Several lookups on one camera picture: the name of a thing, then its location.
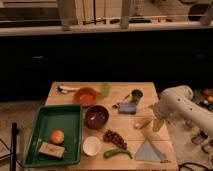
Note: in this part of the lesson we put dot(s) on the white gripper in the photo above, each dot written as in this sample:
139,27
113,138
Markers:
161,112

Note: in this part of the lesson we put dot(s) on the yellow banana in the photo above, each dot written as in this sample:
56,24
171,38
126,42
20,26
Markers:
141,122

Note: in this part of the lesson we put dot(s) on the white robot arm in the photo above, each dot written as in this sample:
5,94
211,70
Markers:
179,99

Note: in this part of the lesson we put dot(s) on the dark purple bowl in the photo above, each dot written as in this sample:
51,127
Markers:
96,117

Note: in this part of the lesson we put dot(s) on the small white bowl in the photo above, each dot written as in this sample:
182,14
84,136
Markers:
91,146

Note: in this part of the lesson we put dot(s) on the orange bowl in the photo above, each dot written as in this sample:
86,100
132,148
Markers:
85,96

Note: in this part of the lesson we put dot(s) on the dark metal cup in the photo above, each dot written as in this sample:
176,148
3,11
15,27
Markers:
136,96

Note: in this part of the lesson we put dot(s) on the grey folded cloth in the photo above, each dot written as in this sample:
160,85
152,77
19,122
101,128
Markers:
149,152

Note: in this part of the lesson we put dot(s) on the metal spoon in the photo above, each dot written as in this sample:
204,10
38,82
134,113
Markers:
117,104

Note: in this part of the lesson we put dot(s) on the bunch of dark grapes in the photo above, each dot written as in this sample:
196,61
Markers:
115,138

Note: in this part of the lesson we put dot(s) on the green plastic cup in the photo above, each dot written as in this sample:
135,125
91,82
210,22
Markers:
104,89

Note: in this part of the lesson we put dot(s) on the green cucumber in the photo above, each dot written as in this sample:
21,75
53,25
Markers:
113,152

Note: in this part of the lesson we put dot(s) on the red yellow apple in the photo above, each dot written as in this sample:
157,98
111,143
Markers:
57,137

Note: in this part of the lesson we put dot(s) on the green plastic tray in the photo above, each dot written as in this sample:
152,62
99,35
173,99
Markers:
67,118

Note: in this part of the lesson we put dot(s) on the brown sponge block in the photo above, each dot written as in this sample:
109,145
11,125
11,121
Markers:
52,150

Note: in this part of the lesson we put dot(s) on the black stand post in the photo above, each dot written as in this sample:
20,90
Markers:
14,132

